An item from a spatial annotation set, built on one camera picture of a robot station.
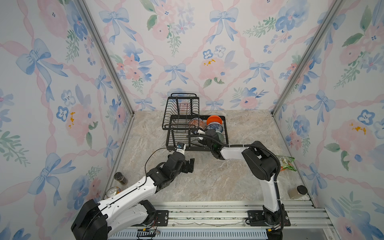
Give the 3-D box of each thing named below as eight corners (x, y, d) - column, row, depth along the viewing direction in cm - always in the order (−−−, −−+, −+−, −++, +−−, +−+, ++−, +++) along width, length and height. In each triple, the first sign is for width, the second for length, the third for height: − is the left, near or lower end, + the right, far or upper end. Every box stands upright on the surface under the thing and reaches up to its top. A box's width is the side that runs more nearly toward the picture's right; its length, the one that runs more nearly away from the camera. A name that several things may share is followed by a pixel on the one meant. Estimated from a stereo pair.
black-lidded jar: (289, 199, 82) (300, 193, 74) (286, 191, 85) (296, 185, 76) (297, 199, 82) (309, 193, 74) (294, 191, 85) (305, 185, 76)
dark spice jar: (120, 186, 86) (112, 179, 78) (122, 179, 89) (114, 172, 80) (127, 186, 86) (120, 179, 78) (129, 179, 89) (122, 172, 80)
